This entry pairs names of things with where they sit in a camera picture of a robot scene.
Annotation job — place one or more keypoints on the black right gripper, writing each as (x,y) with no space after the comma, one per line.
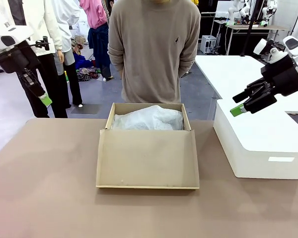
(285,77)

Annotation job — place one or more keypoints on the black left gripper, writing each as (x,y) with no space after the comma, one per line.
(17,58)

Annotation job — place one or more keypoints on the white tissue paper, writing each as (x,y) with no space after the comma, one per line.
(149,120)

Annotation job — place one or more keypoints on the cardboard shoe box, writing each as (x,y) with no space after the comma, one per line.
(146,158)

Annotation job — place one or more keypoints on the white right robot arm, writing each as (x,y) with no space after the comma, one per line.
(295,49)

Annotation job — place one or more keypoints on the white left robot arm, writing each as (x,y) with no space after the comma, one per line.
(5,37)

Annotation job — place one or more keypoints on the small white robot arm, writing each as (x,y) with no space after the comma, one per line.
(232,12)
(267,11)

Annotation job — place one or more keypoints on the large white plastic box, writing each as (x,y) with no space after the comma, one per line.
(260,138)

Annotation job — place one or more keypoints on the white label on box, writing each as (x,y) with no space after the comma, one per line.
(281,159)

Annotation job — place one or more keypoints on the white table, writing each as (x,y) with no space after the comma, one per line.
(228,72)

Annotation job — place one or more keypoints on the pile of clothes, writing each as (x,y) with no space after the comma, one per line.
(85,72)

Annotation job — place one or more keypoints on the bystander in white jacket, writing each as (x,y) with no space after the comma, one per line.
(49,24)

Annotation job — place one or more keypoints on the dark grey floor mat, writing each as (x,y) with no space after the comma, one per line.
(85,109)

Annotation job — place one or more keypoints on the black tripod pole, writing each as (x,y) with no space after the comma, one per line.
(248,32)

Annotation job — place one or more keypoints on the bystander in white shirt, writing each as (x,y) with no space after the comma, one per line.
(67,22)

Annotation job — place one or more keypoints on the small white cabinet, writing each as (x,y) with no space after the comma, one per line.
(208,44)

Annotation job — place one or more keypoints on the brown-topped lab table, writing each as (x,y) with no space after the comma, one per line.
(258,27)

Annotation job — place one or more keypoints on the bystander in pink hoodie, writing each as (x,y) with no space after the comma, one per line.
(95,15)

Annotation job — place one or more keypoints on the person in beige sweater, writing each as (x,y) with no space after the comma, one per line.
(154,49)

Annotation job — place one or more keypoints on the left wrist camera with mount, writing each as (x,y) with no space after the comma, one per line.
(45,42)

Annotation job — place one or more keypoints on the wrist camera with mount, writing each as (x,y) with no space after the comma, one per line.
(45,42)
(260,47)

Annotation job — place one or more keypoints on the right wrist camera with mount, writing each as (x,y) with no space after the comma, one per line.
(260,47)

